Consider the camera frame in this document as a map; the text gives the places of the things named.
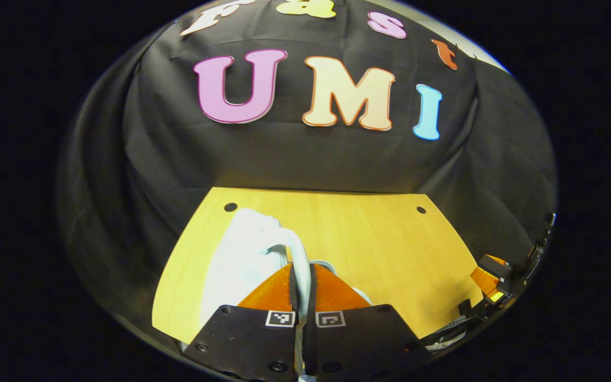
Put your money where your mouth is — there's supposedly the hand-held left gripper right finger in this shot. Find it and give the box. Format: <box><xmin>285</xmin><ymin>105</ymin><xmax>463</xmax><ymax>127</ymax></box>
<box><xmin>305</xmin><ymin>263</ymin><xmax>433</xmax><ymax>382</ymax></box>

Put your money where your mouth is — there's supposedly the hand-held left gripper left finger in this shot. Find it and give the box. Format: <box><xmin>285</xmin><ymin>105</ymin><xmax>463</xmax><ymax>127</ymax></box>
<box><xmin>182</xmin><ymin>264</ymin><xmax>298</xmax><ymax>382</ymax></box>

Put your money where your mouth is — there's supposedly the white suitcase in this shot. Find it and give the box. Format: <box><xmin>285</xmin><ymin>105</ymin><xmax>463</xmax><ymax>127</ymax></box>
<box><xmin>181</xmin><ymin>208</ymin><xmax>375</xmax><ymax>382</ymax></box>

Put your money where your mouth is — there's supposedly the black backdrop cloth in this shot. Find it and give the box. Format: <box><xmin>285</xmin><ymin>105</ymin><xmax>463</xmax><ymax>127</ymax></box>
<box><xmin>56</xmin><ymin>0</ymin><xmax>558</xmax><ymax>340</ymax></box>

